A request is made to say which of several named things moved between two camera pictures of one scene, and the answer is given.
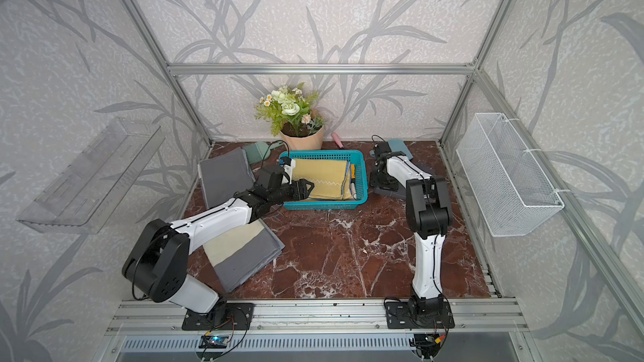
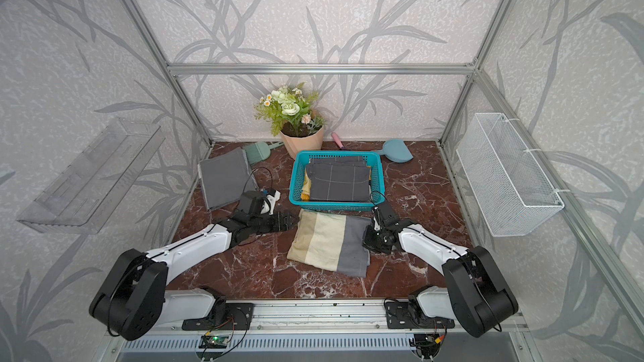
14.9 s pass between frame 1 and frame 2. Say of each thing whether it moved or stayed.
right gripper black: moved
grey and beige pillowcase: moved
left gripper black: moved
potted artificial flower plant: stayed
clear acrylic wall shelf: stayed
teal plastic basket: moved
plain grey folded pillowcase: stayed
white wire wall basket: stayed
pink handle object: stayed
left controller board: stayed
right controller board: stayed
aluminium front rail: stayed
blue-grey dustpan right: stayed
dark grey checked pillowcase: moved
